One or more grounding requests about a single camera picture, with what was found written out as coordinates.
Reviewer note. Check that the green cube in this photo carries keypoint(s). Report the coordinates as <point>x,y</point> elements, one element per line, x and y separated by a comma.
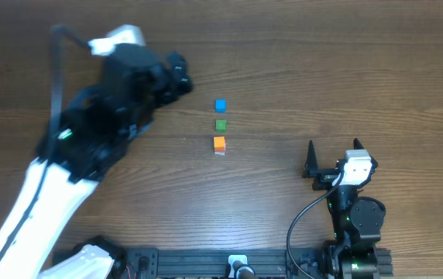
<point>220,125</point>

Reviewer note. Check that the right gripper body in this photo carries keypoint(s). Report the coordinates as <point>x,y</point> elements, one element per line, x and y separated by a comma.
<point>324,180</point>

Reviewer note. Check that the orange cube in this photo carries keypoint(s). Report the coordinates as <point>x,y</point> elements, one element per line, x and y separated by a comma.
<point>219,142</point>

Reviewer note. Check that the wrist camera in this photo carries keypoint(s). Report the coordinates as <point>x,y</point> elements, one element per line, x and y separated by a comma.
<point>124,35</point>
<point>357,166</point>

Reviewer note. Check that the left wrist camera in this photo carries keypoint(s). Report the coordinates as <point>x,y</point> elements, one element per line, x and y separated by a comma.
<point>124,35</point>

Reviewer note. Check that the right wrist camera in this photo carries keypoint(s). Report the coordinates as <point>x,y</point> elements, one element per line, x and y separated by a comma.
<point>357,166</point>

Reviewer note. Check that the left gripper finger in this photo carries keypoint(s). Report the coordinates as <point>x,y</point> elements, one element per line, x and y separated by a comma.
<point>179,73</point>

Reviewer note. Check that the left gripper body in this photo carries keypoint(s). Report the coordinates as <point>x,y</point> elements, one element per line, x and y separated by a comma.
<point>136,77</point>

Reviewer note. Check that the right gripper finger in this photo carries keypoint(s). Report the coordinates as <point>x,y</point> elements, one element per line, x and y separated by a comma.
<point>357,144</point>
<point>310,162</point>

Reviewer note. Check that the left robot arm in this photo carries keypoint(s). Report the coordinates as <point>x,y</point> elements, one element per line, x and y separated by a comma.
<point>47,209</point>

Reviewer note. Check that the mounting rail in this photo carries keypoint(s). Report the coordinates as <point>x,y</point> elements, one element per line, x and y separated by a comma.
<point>190,263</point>

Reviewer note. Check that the white cube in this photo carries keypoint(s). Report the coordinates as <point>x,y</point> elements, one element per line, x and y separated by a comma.
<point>220,153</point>

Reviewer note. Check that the blue cube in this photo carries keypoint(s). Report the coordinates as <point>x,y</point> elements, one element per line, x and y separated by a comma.
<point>220,105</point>

